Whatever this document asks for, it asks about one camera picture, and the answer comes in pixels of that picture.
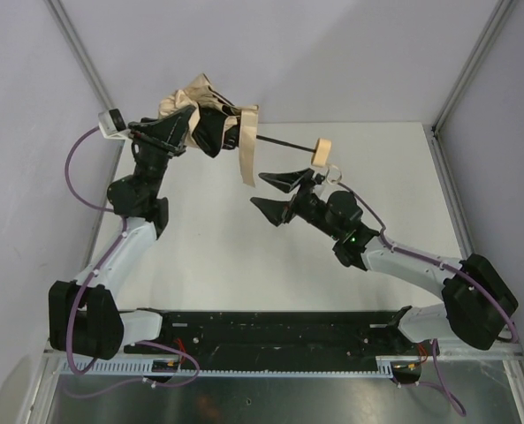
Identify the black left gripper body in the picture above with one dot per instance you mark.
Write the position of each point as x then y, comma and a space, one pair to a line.
154, 141

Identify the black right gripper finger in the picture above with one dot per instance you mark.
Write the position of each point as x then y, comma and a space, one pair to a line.
276, 212
286, 182

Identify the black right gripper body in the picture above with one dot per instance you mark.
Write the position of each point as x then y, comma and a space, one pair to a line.
297, 197

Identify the beige folding umbrella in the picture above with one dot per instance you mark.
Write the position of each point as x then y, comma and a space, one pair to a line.
217, 124

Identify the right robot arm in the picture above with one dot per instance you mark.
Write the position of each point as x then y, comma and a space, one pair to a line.
475, 303

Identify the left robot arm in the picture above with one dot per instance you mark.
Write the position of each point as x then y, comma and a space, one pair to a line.
84, 318

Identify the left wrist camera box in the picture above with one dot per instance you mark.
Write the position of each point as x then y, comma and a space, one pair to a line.
112, 125

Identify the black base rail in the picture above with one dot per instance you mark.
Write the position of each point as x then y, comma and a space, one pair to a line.
288, 342

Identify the left aluminium corner post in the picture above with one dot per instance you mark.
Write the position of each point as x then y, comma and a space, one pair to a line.
79, 52

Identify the aluminium corner post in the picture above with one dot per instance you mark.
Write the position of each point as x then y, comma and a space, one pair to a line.
483, 45
79, 52

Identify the grey slotted cable duct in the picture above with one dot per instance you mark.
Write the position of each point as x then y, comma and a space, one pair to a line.
152, 367

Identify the right aluminium corner post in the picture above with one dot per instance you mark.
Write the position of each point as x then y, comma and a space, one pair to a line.
483, 45

